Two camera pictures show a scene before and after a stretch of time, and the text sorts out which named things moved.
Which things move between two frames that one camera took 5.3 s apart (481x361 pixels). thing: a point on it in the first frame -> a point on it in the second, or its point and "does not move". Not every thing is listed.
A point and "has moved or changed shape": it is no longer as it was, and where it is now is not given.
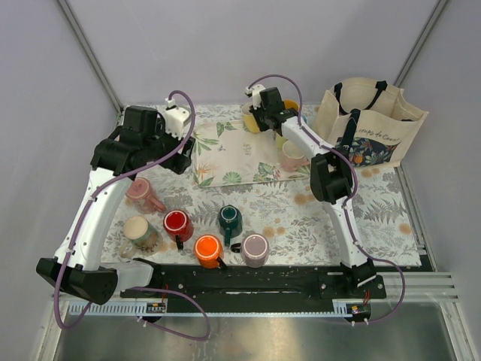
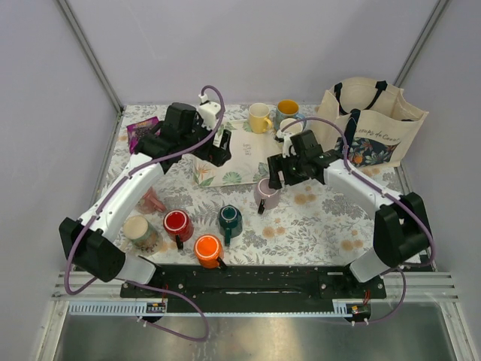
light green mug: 280,141 has moved or changed shape
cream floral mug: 140,234 does not move
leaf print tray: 226,153 does not move
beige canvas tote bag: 371,119 does not move
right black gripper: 255,113 -> 276,164
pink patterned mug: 139,195 does not move
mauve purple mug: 255,250 -> 262,191
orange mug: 209,250 does not move
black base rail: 266,289 does not move
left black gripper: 178,162 -> 225,140
